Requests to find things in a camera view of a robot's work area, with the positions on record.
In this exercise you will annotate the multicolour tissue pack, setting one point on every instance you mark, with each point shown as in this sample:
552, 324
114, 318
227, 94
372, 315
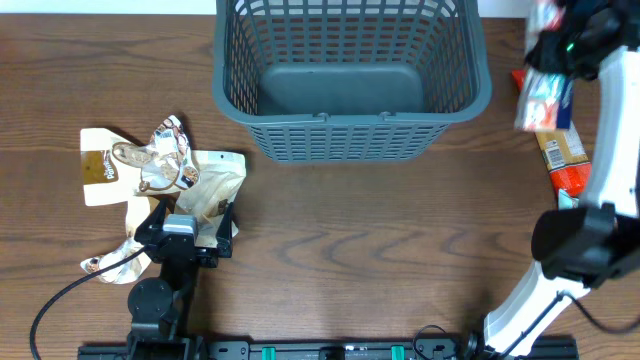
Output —
545, 100

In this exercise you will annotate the orange pasta bag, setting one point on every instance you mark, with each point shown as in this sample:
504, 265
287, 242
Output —
563, 154

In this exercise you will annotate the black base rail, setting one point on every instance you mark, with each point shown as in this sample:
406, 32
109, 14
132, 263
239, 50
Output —
325, 350

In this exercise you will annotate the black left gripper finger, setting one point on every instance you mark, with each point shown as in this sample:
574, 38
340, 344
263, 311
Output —
224, 234
153, 224

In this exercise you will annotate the beige crumpled snack pouch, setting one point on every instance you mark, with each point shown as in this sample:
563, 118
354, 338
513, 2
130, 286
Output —
221, 176

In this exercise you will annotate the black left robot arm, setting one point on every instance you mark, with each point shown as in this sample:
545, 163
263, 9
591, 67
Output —
160, 305

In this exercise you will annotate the brown white bottom snack bag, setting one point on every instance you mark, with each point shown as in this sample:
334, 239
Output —
138, 209

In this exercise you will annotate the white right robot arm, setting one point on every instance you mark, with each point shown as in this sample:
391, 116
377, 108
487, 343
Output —
576, 250

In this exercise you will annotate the clear cookie snack bag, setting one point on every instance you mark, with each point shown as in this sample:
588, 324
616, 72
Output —
165, 164

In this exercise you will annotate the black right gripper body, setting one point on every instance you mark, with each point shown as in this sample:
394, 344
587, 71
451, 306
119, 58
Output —
566, 53

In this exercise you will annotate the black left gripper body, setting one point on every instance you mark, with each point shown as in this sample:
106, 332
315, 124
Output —
206, 258

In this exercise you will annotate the beige pantry snack pouch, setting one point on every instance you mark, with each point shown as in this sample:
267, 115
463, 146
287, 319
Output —
115, 169

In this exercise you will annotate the grey plastic basket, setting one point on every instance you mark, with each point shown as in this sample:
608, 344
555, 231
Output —
349, 80

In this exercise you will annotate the white teal small packet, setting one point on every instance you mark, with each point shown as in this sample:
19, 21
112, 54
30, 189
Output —
565, 201

